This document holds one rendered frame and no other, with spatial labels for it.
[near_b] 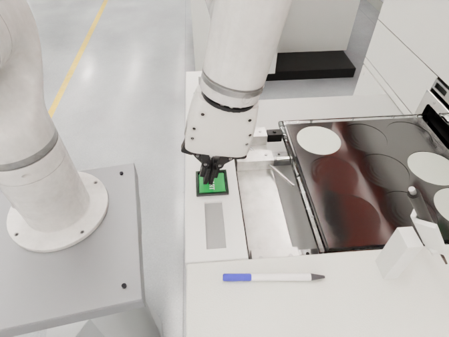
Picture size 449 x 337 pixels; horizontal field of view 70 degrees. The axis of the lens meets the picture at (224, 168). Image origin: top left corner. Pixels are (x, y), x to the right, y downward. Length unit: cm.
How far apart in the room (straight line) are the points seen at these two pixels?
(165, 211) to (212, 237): 126
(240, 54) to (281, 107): 63
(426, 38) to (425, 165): 37
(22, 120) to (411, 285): 59
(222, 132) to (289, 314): 26
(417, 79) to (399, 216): 48
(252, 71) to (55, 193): 39
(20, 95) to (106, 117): 193
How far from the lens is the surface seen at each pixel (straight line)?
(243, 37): 38
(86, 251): 66
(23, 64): 56
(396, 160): 80
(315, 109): 102
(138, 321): 113
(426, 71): 102
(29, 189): 60
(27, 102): 55
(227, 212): 54
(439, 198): 76
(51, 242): 69
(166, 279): 156
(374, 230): 65
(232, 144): 48
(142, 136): 223
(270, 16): 38
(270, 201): 66
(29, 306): 66
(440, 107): 95
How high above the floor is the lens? 139
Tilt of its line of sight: 46 degrees down
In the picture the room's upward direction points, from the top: straight up
